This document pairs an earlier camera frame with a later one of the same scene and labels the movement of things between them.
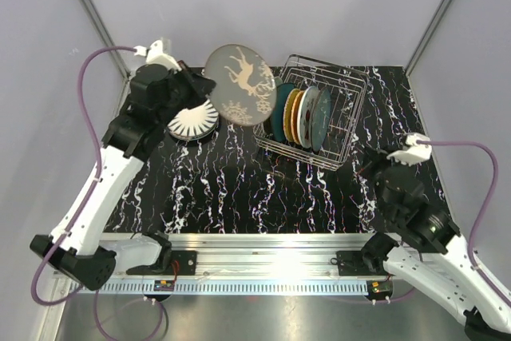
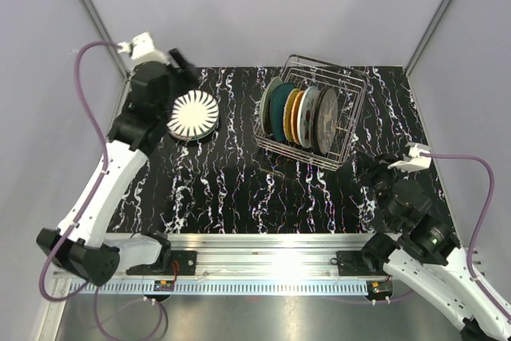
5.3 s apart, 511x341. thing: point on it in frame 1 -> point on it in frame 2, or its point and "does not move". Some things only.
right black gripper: [379, 160] does not move
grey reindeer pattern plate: [245, 92] -> [326, 120]
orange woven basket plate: [294, 116] does not move
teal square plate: [278, 129] does not move
